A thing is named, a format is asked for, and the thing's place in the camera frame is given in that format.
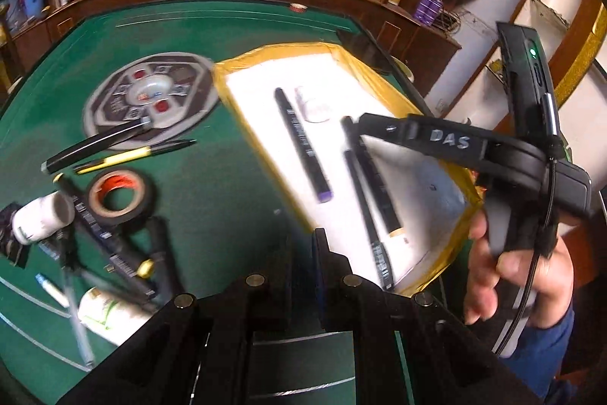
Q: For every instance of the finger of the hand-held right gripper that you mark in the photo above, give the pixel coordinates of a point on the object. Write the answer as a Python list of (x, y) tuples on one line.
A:
[(427, 137)]

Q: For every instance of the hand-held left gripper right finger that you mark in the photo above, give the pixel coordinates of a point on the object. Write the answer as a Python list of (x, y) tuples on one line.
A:
[(332, 286)]

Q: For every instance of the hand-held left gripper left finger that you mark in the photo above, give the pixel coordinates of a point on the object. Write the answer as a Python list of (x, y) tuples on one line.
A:
[(275, 286)]

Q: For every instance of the black tape roll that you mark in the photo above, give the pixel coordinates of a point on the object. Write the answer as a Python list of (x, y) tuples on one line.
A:
[(142, 201)]

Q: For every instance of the white bottle with green label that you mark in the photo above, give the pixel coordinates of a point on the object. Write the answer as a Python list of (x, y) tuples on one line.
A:
[(111, 315)]

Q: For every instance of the white tray with yellow edge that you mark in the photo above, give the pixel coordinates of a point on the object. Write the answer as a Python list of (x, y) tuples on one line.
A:
[(265, 77)]

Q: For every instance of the yellow and black pen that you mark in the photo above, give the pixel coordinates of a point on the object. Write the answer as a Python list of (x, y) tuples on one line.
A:
[(133, 155)]

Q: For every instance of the clear plastic pen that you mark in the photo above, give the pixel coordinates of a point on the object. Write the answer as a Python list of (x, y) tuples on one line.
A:
[(78, 324)]

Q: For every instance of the small blue and white tube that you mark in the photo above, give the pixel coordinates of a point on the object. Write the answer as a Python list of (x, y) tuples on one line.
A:
[(50, 289)]

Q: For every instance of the black marker with grey ends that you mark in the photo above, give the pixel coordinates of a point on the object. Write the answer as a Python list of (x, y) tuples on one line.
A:
[(95, 145)]

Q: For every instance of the person's right forearm blue sleeve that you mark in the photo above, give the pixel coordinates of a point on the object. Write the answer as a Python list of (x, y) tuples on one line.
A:
[(550, 362)]

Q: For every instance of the person's right hand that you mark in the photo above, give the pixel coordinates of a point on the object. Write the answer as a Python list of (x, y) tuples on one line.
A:
[(479, 272)]

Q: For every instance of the thick black pen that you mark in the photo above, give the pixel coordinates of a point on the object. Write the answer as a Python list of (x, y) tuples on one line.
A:
[(374, 182)]

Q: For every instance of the thin black pen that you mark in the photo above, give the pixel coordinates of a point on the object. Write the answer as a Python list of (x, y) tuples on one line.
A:
[(367, 215)]

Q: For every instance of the small clear bottle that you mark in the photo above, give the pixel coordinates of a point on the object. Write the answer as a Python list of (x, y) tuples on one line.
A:
[(313, 106)]

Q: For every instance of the black marker with purple end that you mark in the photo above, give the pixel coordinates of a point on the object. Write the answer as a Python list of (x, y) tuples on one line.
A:
[(301, 139)]

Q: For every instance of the small red and white object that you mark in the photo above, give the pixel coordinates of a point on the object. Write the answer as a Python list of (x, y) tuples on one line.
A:
[(298, 7)]

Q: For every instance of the round grey table emblem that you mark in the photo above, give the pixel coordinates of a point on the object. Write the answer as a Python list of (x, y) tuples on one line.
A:
[(151, 92)]

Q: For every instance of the black and white box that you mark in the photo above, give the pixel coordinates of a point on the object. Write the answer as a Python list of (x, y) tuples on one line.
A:
[(10, 239)]

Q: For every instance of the gold glitter wall trim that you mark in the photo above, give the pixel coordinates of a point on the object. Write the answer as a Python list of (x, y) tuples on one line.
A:
[(581, 63)]

